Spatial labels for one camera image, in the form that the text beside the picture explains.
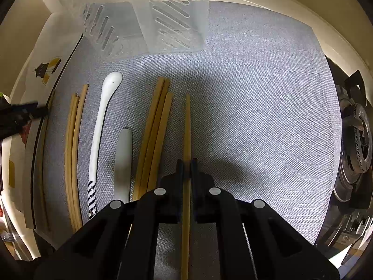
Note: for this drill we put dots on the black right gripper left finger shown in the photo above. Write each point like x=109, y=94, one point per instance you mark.
x=163, y=204

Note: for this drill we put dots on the white ceramic spoon striped handle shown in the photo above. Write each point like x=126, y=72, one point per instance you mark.
x=109, y=86

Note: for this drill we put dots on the grey woven mat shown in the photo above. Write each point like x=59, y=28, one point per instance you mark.
x=265, y=126

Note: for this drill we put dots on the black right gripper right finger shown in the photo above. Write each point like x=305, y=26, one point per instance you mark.
x=210, y=203

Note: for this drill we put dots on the wooden chopstick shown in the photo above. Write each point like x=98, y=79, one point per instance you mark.
x=76, y=200
x=67, y=166
x=153, y=159
x=146, y=136
x=154, y=132
x=73, y=118
x=41, y=188
x=187, y=152

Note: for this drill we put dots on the clear plastic utensil holder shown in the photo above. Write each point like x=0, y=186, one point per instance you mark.
x=127, y=28

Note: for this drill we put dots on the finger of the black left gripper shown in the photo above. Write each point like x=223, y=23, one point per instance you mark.
x=15, y=116

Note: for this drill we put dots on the black gas stove burner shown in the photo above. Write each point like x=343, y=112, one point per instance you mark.
x=349, y=213

